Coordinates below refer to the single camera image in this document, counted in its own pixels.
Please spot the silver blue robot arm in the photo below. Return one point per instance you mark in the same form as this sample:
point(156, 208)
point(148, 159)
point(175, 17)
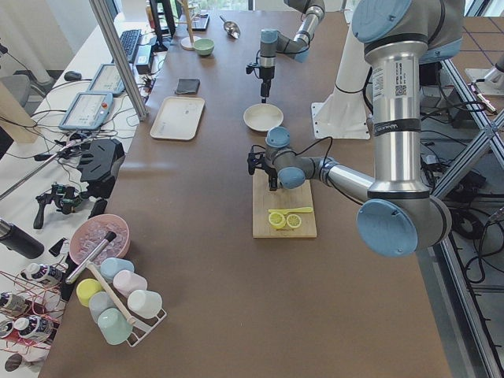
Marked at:
point(273, 42)
point(376, 96)

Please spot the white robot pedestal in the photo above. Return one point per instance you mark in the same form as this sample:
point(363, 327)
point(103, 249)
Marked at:
point(343, 114)

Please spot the pink bowl with ice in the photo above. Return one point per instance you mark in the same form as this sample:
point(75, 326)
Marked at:
point(93, 231)

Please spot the yellow plastic knife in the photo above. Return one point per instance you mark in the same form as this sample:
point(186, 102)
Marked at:
point(306, 209)

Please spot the cream rabbit tray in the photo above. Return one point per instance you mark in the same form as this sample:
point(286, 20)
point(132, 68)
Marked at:
point(177, 118)

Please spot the white cup rack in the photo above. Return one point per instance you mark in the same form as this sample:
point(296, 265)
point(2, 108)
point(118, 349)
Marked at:
point(142, 328)

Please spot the computer mouse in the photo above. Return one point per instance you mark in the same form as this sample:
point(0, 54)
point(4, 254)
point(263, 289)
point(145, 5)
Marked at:
point(70, 76)

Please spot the mint green cup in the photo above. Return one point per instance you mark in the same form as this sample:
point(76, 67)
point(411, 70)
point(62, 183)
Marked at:
point(114, 326)

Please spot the blue cup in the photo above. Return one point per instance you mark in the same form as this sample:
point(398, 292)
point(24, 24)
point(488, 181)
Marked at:
point(111, 266)

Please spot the wooden glass stand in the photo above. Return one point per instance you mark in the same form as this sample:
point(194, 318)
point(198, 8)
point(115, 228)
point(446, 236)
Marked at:
point(187, 43)

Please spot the metal scoop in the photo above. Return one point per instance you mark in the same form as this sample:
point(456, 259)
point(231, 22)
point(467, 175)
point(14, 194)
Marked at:
point(231, 28)

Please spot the pink cup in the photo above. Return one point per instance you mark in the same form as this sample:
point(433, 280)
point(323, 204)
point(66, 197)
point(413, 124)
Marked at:
point(125, 282)

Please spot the black monitor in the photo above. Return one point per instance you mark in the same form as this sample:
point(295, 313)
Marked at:
point(164, 24)

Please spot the black gadget housing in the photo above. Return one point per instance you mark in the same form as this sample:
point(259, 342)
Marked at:
point(99, 165)

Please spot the bamboo cutting board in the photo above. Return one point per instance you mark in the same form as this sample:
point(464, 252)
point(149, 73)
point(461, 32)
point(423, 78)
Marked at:
point(264, 199)

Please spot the near teach pendant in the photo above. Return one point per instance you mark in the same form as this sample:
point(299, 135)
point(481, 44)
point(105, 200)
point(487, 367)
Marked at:
point(87, 111)

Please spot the black glass tray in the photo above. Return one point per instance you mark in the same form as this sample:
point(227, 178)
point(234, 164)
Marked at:
point(198, 24)

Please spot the green bowl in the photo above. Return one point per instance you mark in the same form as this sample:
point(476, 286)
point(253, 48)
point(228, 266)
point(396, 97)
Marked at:
point(203, 47)

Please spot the black-tipped metal muddler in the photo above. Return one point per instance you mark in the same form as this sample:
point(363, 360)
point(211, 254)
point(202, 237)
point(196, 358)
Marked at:
point(110, 236)

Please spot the white cup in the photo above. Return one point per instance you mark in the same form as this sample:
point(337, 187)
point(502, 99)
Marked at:
point(146, 304)

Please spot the yellow cup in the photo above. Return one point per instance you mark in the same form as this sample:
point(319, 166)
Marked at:
point(86, 289)

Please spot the grey-blue cup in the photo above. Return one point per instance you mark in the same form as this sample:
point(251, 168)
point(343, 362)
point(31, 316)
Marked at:
point(98, 303)

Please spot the lemon round slice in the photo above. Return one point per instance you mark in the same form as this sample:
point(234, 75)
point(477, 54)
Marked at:
point(293, 220)

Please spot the grey folded cloth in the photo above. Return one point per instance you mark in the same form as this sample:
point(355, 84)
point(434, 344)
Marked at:
point(187, 86)

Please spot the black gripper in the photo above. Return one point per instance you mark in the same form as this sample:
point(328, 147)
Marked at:
point(272, 173)
point(265, 75)

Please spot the black thermos bottle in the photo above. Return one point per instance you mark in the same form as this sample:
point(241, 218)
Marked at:
point(20, 241)

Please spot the black keyboard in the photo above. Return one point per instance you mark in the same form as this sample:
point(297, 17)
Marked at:
point(130, 42)

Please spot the aluminium frame post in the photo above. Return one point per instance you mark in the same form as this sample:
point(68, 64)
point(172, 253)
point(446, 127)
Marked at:
point(105, 22)

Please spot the teach pendant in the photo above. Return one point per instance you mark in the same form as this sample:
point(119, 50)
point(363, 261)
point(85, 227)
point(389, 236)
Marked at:
point(107, 79)
point(87, 111)

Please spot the far teach pendant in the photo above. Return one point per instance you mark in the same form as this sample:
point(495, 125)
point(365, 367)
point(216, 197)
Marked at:
point(107, 79)

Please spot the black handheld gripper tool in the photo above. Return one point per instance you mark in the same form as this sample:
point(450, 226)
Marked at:
point(66, 198)

